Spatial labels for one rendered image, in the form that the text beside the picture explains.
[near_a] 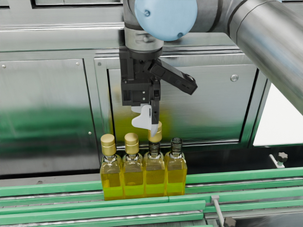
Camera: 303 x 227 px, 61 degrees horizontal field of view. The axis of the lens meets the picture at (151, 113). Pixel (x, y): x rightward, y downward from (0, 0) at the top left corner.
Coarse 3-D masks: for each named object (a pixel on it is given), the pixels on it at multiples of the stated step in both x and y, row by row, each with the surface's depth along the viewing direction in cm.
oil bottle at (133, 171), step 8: (128, 160) 66; (136, 160) 66; (128, 168) 65; (136, 168) 66; (128, 176) 67; (136, 176) 67; (128, 184) 68; (136, 184) 69; (128, 192) 70; (136, 192) 71
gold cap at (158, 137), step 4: (160, 124) 61; (160, 128) 61; (148, 132) 62; (156, 132) 61; (160, 132) 62; (148, 136) 63; (156, 136) 62; (160, 136) 62; (152, 140) 62; (156, 140) 62; (160, 140) 63
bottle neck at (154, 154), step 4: (148, 144) 65; (152, 144) 64; (156, 144) 64; (148, 148) 66; (152, 148) 64; (156, 148) 64; (152, 152) 65; (156, 152) 65; (152, 156) 66; (156, 156) 66
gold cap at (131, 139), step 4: (124, 136) 63; (128, 136) 63; (132, 136) 63; (136, 136) 63; (124, 140) 63; (128, 140) 62; (132, 140) 62; (136, 140) 62; (128, 144) 62; (132, 144) 62; (136, 144) 63; (128, 148) 63; (132, 148) 63; (136, 148) 63; (128, 152) 64; (132, 152) 63; (136, 152) 64
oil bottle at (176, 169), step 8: (168, 152) 69; (168, 160) 67; (176, 160) 66; (184, 160) 67; (168, 168) 66; (176, 168) 66; (184, 168) 67; (168, 176) 68; (176, 176) 68; (184, 176) 68; (168, 184) 70; (176, 184) 70; (184, 184) 70; (168, 192) 72; (176, 192) 72
